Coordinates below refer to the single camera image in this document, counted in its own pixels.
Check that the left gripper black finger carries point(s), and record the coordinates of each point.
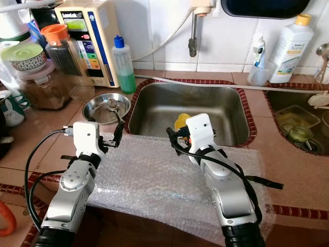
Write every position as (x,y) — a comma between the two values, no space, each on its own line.
(118,135)

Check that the yellow plastic cup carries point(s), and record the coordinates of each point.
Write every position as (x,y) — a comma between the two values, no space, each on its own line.
(181,121)

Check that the stainless steel spoon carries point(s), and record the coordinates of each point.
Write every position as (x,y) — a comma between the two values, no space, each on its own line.
(111,104)

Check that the round stainless steel bowl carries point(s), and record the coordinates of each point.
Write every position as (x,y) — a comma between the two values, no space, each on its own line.
(93,110)

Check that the white and green plastic utensil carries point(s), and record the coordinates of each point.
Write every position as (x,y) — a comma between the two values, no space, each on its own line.
(318,100)

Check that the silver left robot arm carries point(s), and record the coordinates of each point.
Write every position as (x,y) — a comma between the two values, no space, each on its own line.
(77,195)

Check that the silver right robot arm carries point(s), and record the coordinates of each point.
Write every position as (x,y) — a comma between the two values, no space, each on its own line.
(229,195)

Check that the stainless steel sink basin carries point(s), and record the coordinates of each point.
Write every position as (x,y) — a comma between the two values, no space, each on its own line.
(205,105)

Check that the clear bubble wrap sheet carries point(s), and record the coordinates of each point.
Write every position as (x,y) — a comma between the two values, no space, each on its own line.
(149,180)

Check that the clear drinking glass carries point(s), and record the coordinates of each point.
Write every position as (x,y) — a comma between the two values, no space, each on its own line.
(82,92)

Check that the green dish soap bottle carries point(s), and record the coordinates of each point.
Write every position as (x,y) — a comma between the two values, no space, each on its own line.
(124,77)

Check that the thin white plastic tube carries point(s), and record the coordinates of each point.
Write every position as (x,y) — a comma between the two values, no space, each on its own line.
(236,85)
(174,37)

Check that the plastic jar with pink lid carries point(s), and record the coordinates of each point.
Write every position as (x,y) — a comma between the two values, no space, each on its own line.
(43,95)

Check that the clear plastic cup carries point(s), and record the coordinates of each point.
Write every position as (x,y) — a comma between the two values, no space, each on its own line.
(258,77)

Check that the white and green mug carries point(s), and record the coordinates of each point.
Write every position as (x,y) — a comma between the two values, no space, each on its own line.
(13,113)

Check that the steel sink holding dishes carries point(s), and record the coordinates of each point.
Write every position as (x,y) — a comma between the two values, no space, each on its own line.
(277,103)

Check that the clear ribbed jar orange lid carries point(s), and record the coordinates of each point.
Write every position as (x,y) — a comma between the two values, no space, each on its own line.
(59,51)

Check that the cream water ionizer machine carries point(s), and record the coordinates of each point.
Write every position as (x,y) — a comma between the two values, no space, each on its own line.
(100,31)

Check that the black kettle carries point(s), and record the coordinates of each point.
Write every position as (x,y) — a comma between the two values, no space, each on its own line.
(2,152)

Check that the clear glass food container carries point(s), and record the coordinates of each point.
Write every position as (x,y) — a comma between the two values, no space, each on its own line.
(295,118)

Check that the round greenish lid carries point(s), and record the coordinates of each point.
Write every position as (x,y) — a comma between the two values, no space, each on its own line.
(298,135)

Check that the small white blue bottle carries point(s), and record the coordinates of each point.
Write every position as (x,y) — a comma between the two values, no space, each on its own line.
(259,51)

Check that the patterned bowl with green lid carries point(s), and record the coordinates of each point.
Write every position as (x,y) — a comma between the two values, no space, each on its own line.
(28,54)

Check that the white plastic container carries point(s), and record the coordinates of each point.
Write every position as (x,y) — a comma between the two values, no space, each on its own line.
(7,72)

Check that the blue plastic holder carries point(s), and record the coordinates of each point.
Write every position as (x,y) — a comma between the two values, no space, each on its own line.
(36,33)

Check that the white bottle with orange cap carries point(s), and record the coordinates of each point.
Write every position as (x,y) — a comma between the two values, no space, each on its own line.
(288,56)

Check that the beige tap diverter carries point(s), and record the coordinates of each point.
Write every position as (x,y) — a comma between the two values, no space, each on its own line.
(203,6)

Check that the black hanging pan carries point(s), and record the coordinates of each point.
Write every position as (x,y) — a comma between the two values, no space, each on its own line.
(262,7)

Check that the white water filter canister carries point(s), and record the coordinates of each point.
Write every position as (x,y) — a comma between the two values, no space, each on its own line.
(13,23)

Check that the steel ladle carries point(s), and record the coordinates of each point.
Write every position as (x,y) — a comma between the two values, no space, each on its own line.
(324,50)

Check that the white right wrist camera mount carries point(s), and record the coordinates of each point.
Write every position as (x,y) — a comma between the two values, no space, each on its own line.
(200,131)

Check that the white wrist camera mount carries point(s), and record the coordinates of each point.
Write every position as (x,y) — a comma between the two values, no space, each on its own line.
(200,131)
(86,138)

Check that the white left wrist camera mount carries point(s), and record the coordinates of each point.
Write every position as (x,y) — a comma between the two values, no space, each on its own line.
(86,138)

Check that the grey wall tap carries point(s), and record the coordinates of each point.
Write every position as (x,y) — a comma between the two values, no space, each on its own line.
(193,46)

